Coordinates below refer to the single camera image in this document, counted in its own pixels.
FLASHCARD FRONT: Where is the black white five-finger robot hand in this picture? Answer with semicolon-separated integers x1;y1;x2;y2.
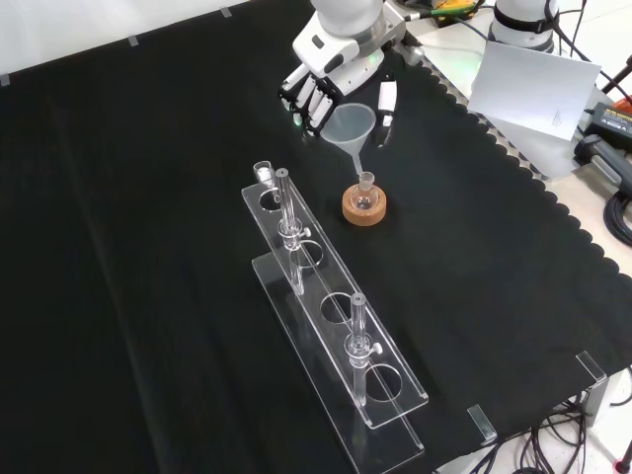
278;20;399;149

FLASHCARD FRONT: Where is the clear plastic funnel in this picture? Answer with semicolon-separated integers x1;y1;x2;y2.
320;102;377;180

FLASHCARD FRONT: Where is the clear glass round-bottom flask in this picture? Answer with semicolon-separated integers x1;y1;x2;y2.
351;171;381;211

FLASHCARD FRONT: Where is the clear acrylic funnel stand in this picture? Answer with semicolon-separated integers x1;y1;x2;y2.
240;167;430;474

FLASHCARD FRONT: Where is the yellow stop button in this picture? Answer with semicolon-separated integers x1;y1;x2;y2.
432;0;478;27

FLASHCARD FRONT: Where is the small clear glass beaker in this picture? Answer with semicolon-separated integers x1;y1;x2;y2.
253;160;276;190

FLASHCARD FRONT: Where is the pale white board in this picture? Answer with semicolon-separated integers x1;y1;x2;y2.
466;39;603;144

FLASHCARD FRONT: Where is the black bench cloth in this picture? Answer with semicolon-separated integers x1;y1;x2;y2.
0;0;632;474

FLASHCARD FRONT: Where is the black power adapter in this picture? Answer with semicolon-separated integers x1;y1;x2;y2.
586;101;632;145

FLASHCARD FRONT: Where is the silver wrist mount block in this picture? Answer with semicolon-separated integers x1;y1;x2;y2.
367;2;427;66

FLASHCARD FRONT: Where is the green cable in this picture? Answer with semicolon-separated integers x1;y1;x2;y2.
404;0;488;22

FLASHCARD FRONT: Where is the brown cork ring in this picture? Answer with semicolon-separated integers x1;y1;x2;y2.
341;183;387;227

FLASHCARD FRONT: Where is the grey black clamp handle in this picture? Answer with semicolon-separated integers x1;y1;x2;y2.
574;132;632;192

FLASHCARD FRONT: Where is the coiled black cable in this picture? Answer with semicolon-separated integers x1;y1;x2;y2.
603;190;632;248

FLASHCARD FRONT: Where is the grey metal bench bracket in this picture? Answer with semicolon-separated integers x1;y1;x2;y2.
584;377;609;419

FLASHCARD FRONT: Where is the black cable bundle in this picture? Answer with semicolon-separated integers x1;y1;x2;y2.
513;389;632;474

